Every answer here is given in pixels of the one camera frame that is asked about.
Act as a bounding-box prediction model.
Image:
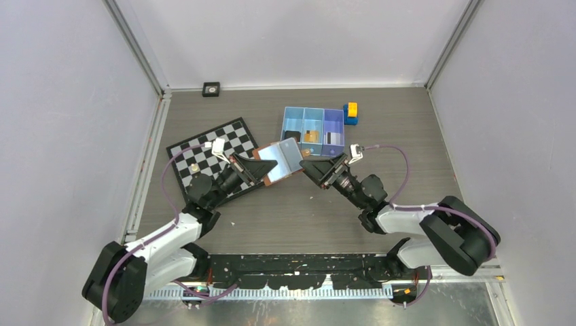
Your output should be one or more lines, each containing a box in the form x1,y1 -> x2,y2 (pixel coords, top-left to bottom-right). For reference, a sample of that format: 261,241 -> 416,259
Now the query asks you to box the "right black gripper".
300,152 -> 367,210

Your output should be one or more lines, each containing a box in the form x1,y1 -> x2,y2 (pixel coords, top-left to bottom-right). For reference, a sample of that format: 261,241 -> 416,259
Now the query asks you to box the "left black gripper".
209,152 -> 276,209

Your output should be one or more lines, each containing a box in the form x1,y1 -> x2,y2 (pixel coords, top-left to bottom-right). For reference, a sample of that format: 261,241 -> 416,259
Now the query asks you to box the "brown leather card holder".
253,137 -> 311,186

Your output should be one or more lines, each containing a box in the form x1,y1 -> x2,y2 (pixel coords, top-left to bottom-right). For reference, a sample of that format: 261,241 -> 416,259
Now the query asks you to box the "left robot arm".
82,153 -> 277,325

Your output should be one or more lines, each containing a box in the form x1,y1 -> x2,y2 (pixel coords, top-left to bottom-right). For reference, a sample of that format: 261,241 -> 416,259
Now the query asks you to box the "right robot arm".
300,153 -> 501,279

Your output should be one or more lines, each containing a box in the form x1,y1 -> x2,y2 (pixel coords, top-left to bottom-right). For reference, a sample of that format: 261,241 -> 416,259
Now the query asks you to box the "orange card in bin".
304,130 -> 321,143

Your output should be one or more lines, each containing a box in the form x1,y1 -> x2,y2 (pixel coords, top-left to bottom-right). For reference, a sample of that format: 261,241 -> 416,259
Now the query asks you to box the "silver black card in bin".
325,132 -> 343,145

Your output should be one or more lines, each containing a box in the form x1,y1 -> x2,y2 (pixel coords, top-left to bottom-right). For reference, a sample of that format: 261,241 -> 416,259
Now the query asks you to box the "purple right bin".
321,109 -> 345,157

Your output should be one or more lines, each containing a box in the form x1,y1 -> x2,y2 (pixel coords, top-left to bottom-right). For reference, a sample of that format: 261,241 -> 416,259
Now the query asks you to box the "black white chessboard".
166,117 -> 258,202

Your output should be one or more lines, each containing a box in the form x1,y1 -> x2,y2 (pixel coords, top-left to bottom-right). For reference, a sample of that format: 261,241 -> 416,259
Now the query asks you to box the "light blue middle bin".
302,108 -> 324,156

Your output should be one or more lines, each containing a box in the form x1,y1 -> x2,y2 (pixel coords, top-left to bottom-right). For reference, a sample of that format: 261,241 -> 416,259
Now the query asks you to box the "light blue bin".
280,107 -> 304,145
302,108 -> 324,156

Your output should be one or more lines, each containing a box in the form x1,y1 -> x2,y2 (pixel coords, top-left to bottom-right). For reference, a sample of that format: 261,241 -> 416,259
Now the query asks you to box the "light blue left bin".
280,107 -> 304,145

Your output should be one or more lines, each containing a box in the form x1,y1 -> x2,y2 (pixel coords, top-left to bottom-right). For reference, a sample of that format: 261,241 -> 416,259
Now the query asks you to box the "blue yellow toy block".
343,102 -> 359,126

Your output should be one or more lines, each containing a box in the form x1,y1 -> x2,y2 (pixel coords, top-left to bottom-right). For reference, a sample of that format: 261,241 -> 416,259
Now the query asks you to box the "small black square box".
202,81 -> 221,97

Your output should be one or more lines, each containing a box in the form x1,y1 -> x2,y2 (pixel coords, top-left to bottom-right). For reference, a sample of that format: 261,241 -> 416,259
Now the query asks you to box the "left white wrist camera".
204,137 -> 229,163

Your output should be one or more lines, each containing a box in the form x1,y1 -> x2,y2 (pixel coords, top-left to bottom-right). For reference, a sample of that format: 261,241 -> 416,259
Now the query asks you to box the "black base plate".
164,253 -> 433,291

